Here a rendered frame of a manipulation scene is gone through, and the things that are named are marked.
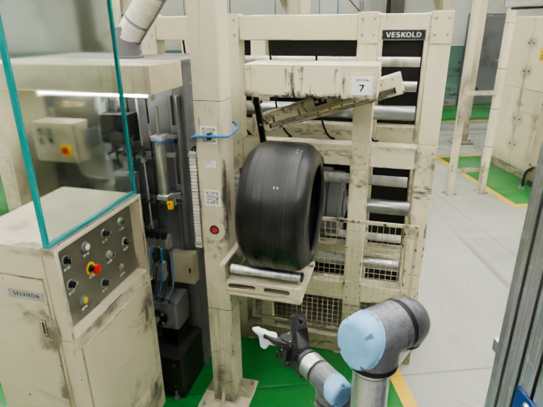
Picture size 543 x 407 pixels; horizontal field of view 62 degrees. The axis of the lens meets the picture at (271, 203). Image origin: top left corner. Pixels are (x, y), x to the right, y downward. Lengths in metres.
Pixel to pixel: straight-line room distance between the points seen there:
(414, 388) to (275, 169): 1.64
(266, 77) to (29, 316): 1.36
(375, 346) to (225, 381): 1.71
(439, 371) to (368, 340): 2.08
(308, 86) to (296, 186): 0.52
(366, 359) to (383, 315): 0.10
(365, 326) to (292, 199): 0.87
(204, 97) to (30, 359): 1.23
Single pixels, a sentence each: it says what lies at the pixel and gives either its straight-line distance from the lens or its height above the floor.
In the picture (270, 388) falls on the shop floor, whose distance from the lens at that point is 2.82.
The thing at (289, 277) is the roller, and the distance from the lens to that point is 2.04.
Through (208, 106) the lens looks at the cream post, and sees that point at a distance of 1.97.
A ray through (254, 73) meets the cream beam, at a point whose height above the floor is 1.74.
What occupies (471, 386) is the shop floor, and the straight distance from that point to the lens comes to 3.04.
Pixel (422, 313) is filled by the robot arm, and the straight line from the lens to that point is 1.11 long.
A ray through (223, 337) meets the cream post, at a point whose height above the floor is 0.45.
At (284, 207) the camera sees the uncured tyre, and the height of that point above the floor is 1.28.
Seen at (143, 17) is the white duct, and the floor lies 1.98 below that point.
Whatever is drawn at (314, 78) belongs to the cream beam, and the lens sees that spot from 2.09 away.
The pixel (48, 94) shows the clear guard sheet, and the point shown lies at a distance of 1.65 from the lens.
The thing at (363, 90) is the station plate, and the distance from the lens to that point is 2.06.
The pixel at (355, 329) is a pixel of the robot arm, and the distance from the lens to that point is 1.03.
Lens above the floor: 1.96
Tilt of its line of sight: 22 degrees down
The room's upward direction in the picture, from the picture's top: 1 degrees counter-clockwise
